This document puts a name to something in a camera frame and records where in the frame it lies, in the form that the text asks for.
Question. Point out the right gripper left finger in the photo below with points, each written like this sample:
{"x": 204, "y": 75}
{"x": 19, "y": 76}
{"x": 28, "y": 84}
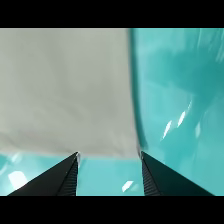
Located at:
{"x": 56, "y": 180}

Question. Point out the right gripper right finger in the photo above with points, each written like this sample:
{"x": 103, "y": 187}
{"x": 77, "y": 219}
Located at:
{"x": 163, "y": 180}

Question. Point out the grey garment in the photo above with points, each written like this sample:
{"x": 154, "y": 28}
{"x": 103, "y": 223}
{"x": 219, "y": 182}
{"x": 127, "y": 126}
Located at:
{"x": 63, "y": 90}

